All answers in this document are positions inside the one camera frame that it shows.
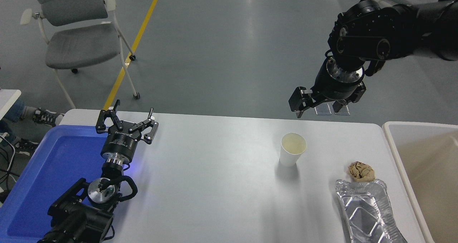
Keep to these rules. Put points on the large pale bin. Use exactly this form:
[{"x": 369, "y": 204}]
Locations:
[{"x": 429, "y": 171}]

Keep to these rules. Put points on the silver floor plate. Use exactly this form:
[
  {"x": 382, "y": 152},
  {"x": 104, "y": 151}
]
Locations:
[
  {"x": 323, "y": 110},
  {"x": 341, "y": 110}
]

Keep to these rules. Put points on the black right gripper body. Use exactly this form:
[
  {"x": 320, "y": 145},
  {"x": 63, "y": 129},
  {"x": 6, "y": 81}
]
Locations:
[{"x": 336, "y": 90}]

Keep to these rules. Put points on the silver foil tray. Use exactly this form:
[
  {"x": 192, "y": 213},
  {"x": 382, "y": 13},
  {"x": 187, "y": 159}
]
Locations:
[{"x": 365, "y": 203}]

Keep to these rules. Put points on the blue plastic tray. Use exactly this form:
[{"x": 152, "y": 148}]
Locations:
[{"x": 46, "y": 171}]

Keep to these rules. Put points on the crumpled tan paper ball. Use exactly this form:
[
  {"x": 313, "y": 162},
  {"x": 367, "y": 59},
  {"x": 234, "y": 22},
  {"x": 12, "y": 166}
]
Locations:
[{"x": 361, "y": 171}]

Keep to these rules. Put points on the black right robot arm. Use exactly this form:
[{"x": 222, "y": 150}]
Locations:
[{"x": 375, "y": 32}]

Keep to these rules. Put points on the grey chair with armrests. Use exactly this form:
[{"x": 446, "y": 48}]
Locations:
[{"x": 80, "y": 46}]

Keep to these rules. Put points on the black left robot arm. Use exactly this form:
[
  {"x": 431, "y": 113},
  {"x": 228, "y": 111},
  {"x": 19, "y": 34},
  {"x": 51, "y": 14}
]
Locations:
[{"x": 77, "y": 218}]

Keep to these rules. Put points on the white paper cup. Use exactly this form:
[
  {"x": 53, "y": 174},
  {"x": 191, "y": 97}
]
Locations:
[{"x": 290, "y": 157}]

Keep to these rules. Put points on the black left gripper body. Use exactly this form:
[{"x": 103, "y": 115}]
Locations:
[{"x": 119, "y": 144}]

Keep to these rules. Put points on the person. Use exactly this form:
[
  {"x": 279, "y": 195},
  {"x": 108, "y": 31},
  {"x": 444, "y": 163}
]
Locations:
[{"x": 46, "y": 117}]

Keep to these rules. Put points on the small white table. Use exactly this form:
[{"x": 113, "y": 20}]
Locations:
[{"x": 7, "y": 100}]

